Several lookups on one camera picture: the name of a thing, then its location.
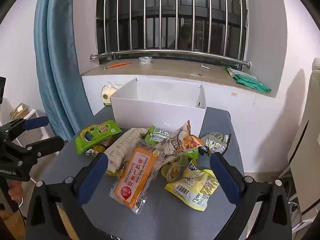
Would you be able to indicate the yellow tissue paper pack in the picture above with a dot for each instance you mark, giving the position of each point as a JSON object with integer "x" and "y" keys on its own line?
{"x": 108, "y": 95}

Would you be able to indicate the yellow snack packet blue logo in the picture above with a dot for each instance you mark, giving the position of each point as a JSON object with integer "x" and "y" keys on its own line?
{"x": 195, "y": 190}

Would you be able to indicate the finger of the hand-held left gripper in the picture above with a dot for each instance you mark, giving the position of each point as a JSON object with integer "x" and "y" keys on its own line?
{"x": 35, "y": 123}
{"x": 47, "y": 145}

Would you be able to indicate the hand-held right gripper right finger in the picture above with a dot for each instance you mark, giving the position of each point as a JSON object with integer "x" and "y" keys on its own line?
{"x": 225, "y": 181}

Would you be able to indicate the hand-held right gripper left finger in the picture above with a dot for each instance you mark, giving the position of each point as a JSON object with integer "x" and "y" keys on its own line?
{"x": 92, "y": 180}

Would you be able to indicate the small white stick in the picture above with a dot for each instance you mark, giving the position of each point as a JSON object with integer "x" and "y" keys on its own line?
{"x": 204, "y": 66}

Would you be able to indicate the brown cardboard box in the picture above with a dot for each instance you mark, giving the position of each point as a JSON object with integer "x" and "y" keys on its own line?
{"x": 20, "y": 111}

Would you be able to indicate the blue curtain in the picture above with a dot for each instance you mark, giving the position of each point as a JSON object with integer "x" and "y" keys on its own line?
{"x": 57, "y": 55}

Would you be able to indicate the small green snack packet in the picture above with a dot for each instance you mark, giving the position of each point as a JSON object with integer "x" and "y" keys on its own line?
{"x": 158, "y": 133}

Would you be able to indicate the large green snack packet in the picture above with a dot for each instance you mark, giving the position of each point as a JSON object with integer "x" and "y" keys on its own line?
{"x": 96, "y": 136}

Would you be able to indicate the orange beaded tool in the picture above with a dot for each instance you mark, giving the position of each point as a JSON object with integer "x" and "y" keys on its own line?
{"x": 119, "y": 64}

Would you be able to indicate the orange cake packet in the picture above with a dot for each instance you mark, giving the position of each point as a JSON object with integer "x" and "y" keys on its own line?
{"x": 135, "y": 177}

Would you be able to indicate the silver snack packet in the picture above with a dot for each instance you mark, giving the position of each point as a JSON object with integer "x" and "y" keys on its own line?
{"x": 216, "y": 142}

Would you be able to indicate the coconut print snack bag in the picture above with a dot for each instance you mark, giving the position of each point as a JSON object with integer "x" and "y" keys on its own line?
{"x": 182, "y": 140}

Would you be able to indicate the steel window grille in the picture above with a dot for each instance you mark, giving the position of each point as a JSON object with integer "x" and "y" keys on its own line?
{"x": 160, "y": 52}

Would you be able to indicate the person's left hand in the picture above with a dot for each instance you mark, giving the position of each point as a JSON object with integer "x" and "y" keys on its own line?
{"x": 15, "y": 190}

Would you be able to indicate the white cardboard box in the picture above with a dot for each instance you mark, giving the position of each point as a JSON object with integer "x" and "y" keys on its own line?
{"x": 155, "y": 116}

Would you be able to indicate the clear olive candy packet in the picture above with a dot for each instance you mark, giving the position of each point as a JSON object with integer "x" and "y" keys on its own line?
{"x": 173, "y": 170}

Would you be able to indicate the small black sachet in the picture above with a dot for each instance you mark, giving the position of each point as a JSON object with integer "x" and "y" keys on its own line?
{"x": 203, "y": 150}

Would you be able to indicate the white printed cracker tube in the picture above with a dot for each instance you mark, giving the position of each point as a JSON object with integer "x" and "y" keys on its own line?
{"x": 122, "y": 146}

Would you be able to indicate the white side shelf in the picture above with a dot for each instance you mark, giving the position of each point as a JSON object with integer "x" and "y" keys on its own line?
{"x": 35, "y": 132}

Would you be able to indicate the teal wipes packet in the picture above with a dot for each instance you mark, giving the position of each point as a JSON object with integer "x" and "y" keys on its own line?
{"x": 252, "y": 83}

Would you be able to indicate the pale green plastic bag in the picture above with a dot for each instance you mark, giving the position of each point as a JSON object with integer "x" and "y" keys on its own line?
{"x": 232, "y": 72}

